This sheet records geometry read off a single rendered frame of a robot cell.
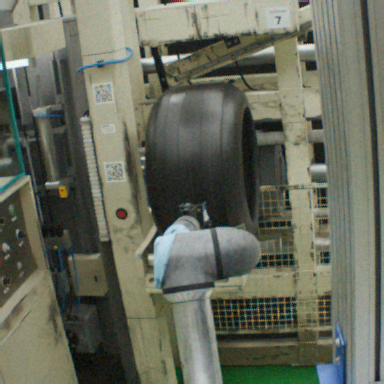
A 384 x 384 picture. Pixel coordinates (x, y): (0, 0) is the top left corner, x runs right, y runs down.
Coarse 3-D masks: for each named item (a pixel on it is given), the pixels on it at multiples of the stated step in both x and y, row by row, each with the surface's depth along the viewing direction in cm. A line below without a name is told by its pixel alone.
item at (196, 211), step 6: (186, 204) 202; (204, 204) 202; (180, 210) 199; (186, 210) 193; (192, 210) 193; (198, 210) 199; (204, 210) 201; (180, 216) 193; (192, 216) 193; (198, 216) 199; (198, 222) 193; (204, 222) 200; (204, 228) 200
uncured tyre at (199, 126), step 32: (160, 96) 228; (192, 96) 221; (224, 96) 218; (160, 128) 215; (192, 128) 212; (224, 128) 211; (160, 160) 212; (192, 160) 210; (224, 160) 208; (256, 160) 256; (160, 192) 214; (192, 192) 211; (224, 192) 210; (256, 192) 254; (160, 224) 221; (224, 224) 215; (256, 224) 241
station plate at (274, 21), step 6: (282, 6) 231; (288, 6) 231; (270, 12) 233; (276, 12) 232; (282, 12) 232; (288, 12) 231; (270, 18) 234; (276, 18) 233; (282, 18) 233; (288, 18) 232; (270, 24) 234; (276, 24) 234; (282, 24) 233; (288, 24) 233
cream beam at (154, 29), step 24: (216, 0) 255; (240, 0) 234; (264, 0) 232; (288, 0) 230; (144, 24) 244; (168, 24) 242; (192, 24) 240; (216, 24) 238; (240, 24) 237; (264, 24) 235
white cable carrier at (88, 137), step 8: (80, 120) 235; (88, 120) 234; (88, 128) 235; (88, 136) 236; (88, 144) 237; (88, 152) 238; (88, 160) 239; (96, 160) 241; (96, 168) 240; (96, 176) 242; (96, 184) 243; (96, 192) 243; (96, 200) 244; (96, 208) 245; (104, 208) 246; (96, 216) 246; (104, 216) 246; (104, 224) 247; (104, 232) 248
